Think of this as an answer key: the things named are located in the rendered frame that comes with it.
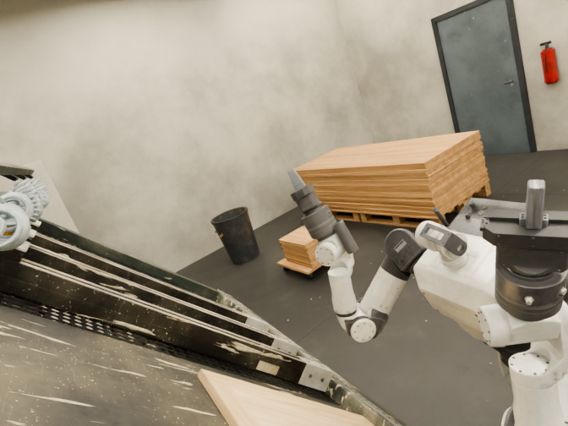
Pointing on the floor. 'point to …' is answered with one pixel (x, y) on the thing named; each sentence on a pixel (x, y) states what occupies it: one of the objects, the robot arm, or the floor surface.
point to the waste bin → (237, 234)
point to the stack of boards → (401, 178)
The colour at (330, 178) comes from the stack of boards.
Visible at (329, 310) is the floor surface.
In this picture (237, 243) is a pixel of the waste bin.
